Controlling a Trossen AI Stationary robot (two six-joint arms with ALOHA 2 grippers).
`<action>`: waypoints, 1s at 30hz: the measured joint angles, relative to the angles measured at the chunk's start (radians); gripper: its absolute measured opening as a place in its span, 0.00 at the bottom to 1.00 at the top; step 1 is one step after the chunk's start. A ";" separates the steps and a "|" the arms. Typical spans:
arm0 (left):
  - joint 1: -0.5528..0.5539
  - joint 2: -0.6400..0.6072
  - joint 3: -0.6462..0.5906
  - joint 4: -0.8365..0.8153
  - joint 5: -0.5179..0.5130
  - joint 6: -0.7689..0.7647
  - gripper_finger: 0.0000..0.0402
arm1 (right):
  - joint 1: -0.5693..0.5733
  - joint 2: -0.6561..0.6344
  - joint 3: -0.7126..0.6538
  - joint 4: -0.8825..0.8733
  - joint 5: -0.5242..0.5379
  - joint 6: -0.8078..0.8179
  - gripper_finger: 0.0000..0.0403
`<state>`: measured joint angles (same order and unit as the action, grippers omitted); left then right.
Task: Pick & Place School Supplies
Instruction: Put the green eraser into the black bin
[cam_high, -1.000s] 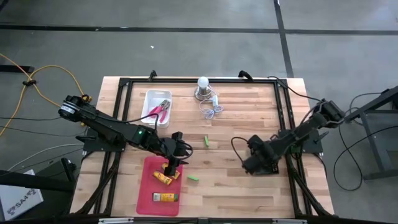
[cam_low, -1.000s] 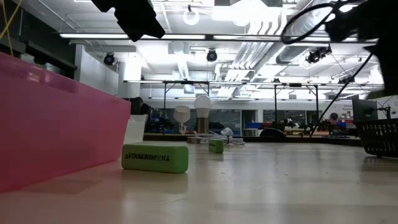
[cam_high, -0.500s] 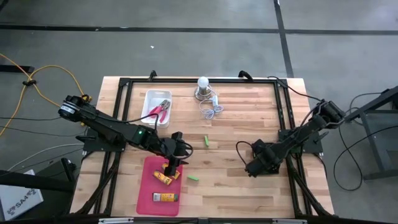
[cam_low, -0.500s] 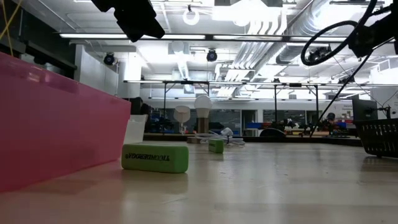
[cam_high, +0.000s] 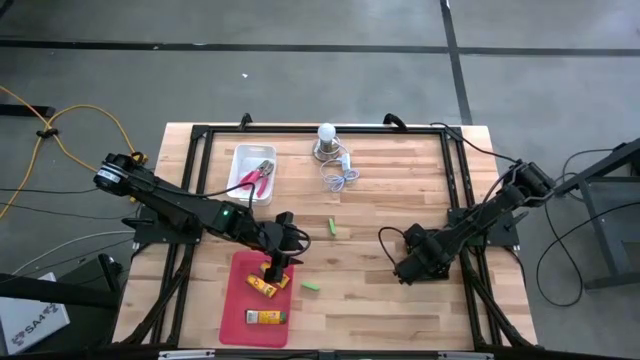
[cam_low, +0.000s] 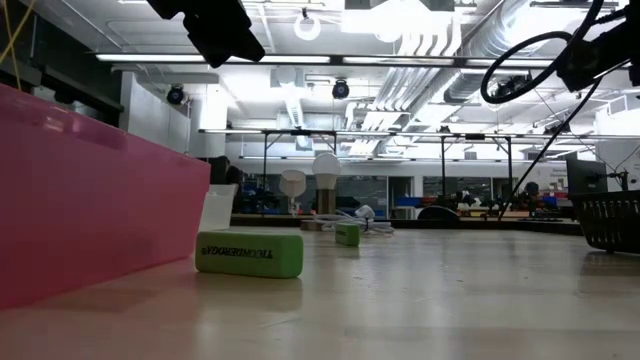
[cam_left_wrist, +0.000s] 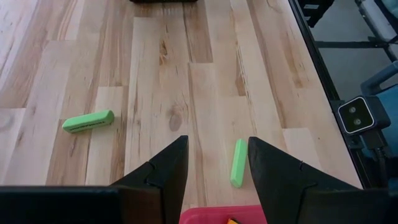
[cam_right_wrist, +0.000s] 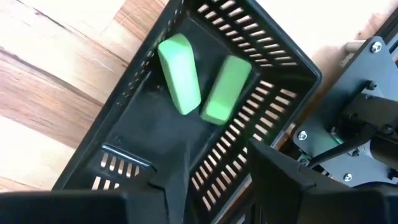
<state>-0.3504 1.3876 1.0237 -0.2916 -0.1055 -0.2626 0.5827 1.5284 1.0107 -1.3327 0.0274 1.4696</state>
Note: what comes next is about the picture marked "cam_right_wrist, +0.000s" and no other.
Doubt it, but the green eraser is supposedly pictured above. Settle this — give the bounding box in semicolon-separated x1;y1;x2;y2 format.
157;32;202;116
200;55;252;126

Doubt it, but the black slotted plastic basket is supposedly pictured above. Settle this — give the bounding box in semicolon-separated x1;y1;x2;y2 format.
51;0;323;224

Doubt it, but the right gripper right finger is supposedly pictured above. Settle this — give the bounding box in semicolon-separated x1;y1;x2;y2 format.
248;139;351;224

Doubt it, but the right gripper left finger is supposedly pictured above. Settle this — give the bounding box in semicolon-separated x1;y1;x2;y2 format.
121;139;192;224

